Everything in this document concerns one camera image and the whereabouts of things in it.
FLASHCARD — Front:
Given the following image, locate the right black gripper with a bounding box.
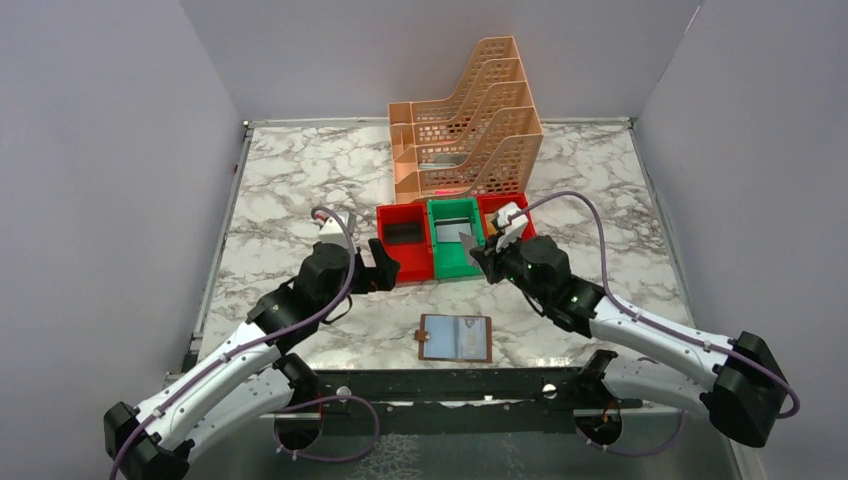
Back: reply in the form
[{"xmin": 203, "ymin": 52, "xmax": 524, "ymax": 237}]
[{"xmin": 471, "ymin": 227, "xmax": 550, "ymax": 306}]

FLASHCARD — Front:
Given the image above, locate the silver VIP card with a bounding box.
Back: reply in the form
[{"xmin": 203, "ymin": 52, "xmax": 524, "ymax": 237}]
[
  {"xmin": 458, "ymin": 232, "xmax": 484, "ymax": 270},
  {"xmin": 458, "ymin": 317, "xmax": 488, "ymax": 361}
]

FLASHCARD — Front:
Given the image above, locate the red bin with black card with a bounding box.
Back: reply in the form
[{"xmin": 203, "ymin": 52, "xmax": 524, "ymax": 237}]
[{"xmin": 376, "ymin": 203, "xmax": 435, "ymax": 283}]

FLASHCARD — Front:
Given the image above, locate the red bin with gold card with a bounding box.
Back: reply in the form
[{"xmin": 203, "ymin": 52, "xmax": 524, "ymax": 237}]
[{"xmin": 477, "ymin": 193, "xmax": 528, "ymax": 238}]

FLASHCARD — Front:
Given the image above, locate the green plastic bin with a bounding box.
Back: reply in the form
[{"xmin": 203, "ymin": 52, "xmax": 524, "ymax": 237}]
[{"xmin": 426, "ymin": 198, "xmax": 485, "ymax": 280}]

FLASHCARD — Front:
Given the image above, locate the brown leather card holder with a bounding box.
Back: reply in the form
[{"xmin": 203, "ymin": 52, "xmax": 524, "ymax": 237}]
[{"xmin": 414, "ymin": 314, "xmax": 493, "ymax": 364}]

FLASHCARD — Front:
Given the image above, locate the peach plastic file organizer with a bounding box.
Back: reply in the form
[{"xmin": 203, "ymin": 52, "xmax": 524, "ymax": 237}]
[{"xmin": 388, "ymin": 36, "xmax": 543, "ymax": 204}]

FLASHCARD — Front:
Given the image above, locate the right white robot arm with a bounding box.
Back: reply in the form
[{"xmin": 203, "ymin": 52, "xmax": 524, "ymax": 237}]
[{"xmin": 468, "ymin": 236, "xmax": 791, "ymax": 448}]

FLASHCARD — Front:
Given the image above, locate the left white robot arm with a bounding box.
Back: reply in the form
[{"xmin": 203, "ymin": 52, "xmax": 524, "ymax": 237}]
[{"xmin": 104, "ymin": 238, "xmax": 400, "ymax": 479}]

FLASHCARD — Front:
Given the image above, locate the black card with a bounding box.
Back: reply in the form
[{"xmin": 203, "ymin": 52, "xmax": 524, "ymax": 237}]
[{"xmin": 383, "ymin": 222, "xmax": 425, "ymax": 245}]

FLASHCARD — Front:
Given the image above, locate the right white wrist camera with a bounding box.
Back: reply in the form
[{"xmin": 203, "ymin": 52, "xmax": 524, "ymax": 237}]
[{"xmin": 493, "ymin": 202, "xmax": 529, "ymax": 252}]

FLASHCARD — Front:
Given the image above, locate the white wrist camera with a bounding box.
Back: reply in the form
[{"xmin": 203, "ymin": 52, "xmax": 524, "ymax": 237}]
[
  {"xmin": 318, "ymin": 211, "xmax": 356, "ymax": 248},
  {"xmin": 493, "ymin": 202, "xmax": 529, "ymax": 252}
]

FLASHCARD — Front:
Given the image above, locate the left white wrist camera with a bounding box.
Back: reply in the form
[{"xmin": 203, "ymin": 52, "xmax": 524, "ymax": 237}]
[{"xmin": 318, "ymin": 211, "xmax": 356, "ymax": 248}]

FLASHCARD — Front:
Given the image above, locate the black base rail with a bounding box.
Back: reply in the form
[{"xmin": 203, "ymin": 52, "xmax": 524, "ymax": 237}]
[{"xmin": 271, "ymin": 367, "xmax": 642, "ymax": 440}]

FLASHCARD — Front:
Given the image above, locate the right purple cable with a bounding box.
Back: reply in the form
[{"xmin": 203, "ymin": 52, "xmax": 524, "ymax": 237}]
[{"xmin": 506, "ymin": 190, "xmax": 801, "ymax": 458}]

